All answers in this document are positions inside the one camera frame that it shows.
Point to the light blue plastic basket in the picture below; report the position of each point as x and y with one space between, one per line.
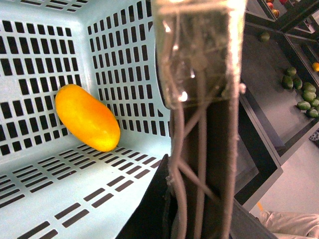
52 185

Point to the small orange fruit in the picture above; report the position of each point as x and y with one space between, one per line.
315 66

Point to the yellow mango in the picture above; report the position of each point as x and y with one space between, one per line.
87 118

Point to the green lime pile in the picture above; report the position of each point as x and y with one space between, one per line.
309 104

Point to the single green lime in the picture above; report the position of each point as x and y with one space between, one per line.
264 37

